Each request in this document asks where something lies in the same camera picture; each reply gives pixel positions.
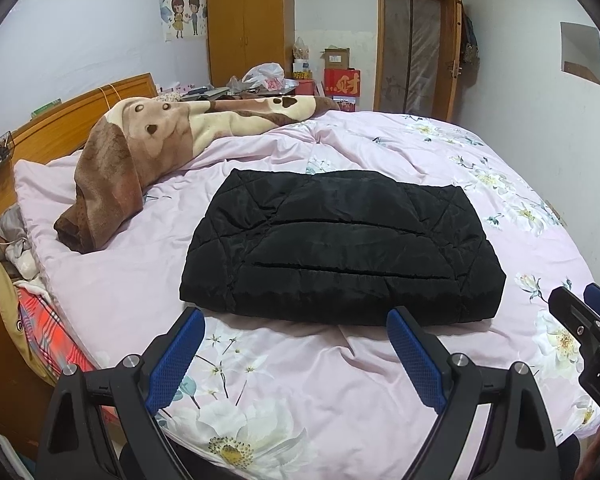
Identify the cartoon couple wall sticker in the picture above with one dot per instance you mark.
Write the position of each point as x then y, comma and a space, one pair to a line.
185, 15

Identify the yellow and blue box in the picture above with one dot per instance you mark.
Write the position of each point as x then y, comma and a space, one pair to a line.
303, 75

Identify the pink storage box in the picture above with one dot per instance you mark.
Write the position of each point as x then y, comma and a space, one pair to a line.
305, 87

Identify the wooden wardrobe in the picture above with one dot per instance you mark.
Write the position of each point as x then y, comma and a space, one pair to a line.
250, 20

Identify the wooden door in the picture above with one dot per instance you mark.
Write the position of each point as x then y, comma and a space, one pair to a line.
454, 50

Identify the wooden headboard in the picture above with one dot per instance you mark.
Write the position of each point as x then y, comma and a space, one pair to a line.
55, 125

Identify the red gift box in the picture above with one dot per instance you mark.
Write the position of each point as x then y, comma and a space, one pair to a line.
342, 82

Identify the pink floral quilt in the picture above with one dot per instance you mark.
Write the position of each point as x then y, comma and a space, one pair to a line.
280, 375

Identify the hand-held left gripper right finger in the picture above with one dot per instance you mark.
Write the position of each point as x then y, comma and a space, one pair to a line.
415, 360

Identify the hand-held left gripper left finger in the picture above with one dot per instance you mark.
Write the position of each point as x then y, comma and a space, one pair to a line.
175, 360

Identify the tan canvas bag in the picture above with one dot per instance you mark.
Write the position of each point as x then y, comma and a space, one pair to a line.
5, 310

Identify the wooden door frame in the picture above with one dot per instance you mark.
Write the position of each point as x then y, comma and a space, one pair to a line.
378, 45

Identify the white crumpled cloth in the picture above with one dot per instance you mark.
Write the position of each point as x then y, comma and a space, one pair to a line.
17, 250

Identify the hanging bags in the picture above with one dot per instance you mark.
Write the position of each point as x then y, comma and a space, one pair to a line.
469, 50

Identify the cardboard box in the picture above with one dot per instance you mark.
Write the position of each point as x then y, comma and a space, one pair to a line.
336, 59

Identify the red plaid sheet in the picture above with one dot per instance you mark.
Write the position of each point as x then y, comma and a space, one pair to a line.
45, 330

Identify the green flat box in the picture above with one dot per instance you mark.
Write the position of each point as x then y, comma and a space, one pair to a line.
46, 107

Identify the black puffer jacket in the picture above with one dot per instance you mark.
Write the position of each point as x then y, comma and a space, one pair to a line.
340, 240

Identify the brown dog print blanket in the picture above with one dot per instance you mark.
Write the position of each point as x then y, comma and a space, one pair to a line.
110, 170

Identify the mesh door curtain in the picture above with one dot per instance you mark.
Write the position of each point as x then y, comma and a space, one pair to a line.
412, 50

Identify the white plastic bag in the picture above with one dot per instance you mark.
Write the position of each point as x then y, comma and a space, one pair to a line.
265, 76

